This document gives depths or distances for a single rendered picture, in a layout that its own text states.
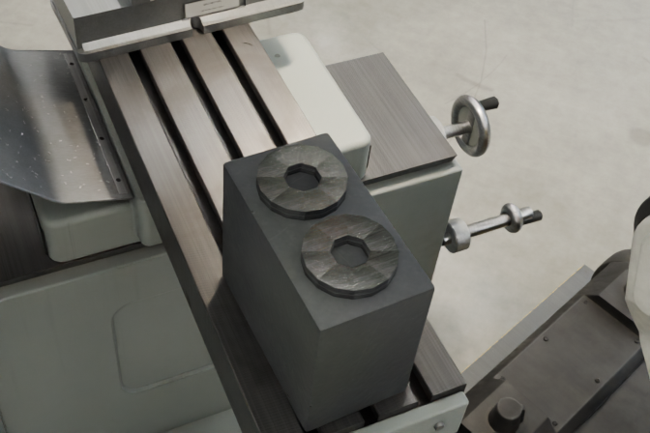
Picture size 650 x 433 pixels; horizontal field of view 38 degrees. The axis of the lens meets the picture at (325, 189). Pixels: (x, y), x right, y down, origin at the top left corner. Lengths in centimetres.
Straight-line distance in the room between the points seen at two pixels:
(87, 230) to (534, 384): 70
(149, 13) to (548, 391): 81
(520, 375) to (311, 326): 70
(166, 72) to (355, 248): 53
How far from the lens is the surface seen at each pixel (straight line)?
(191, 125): 125
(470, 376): 170
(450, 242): 170
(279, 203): 89
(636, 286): 121
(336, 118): 143
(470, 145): 176
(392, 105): 160
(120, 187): 128
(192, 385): 172
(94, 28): 134
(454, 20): 307
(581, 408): 150
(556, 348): 154
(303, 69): 151
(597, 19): 324
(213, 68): 134
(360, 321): 84
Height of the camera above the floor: 182
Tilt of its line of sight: 48 degrees down
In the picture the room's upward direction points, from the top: 7 degrees clockwise
